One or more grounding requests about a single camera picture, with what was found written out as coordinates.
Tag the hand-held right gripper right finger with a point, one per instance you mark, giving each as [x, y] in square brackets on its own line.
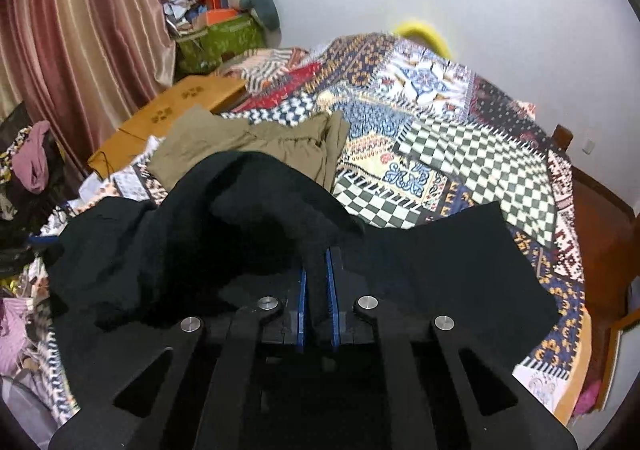
[331, 302]

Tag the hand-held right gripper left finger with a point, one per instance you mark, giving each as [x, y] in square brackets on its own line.
[301, 310]

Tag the black pants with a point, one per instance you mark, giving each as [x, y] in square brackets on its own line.
[210, 240]

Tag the olive khaki pants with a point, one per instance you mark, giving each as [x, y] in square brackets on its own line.
[260, 140]

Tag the patchwork patterned blanket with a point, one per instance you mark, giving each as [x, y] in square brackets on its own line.
[440, 130]

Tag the bright pink cloth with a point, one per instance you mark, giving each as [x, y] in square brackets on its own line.
[589, 397]

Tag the green patterned bag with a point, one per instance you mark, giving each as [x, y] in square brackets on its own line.
[220, 42]

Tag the yellow cushion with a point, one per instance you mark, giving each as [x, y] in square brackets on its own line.
[425, 30]

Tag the pink striped cloth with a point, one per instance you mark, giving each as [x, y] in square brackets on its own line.
[12, 335]

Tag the grey bag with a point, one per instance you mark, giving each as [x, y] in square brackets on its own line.
[25, 405]

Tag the small orange box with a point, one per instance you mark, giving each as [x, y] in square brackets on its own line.
[222, 16]

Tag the striped pink curtain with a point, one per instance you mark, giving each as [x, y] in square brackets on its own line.
[80, 30]

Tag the wooden bed frame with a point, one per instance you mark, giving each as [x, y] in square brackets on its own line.
[600, 230]

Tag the white wall outlet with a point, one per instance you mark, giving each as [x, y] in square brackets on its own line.
[588, 146]

